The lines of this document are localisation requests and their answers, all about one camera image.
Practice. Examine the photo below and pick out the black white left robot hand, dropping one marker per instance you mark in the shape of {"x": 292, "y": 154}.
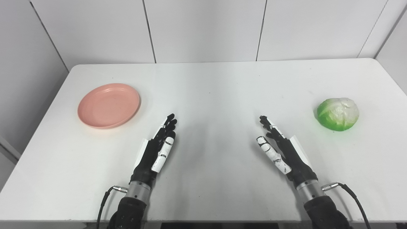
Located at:
{"x": 149, "y": 159}

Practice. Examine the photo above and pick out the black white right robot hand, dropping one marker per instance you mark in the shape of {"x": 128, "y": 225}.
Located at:
{"x": 295, "y": 162}

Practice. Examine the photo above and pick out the green white cabbage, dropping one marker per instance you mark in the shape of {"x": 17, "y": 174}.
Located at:
{"x": 337, "y": 114}

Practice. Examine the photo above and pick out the pink round plate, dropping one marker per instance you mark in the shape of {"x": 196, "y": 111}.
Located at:
{"x": 108, "y": 106}

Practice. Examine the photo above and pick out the white door frame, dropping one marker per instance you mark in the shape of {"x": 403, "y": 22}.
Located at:
{"x": 8, "y": 151}

